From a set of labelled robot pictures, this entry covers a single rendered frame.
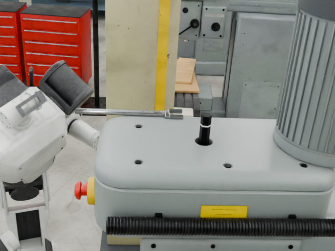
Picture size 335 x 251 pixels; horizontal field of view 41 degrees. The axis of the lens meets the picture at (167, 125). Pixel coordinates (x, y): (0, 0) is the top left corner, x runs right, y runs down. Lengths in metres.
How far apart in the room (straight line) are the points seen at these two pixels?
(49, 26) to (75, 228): 2.77
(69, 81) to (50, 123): 0.16
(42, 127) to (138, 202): 0.62
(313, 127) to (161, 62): 1.87
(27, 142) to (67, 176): 2.85
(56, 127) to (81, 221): 2.32
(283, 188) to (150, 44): 1.89
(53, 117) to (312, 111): 0.82
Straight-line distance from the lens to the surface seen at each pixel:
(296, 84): 0.88
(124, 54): 2.66
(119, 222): 0.84
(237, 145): 0.93
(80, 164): 4.38
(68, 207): 3.84
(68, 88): 1.48
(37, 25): 5.65
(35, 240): 1.87
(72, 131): 1.74
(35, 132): 1.39
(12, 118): 1.29
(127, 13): 2.60
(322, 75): 0.84
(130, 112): 1.02
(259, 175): 0.85
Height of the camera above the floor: 2.34
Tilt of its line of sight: 27 degrees down
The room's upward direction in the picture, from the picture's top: 4 degrees clockwise
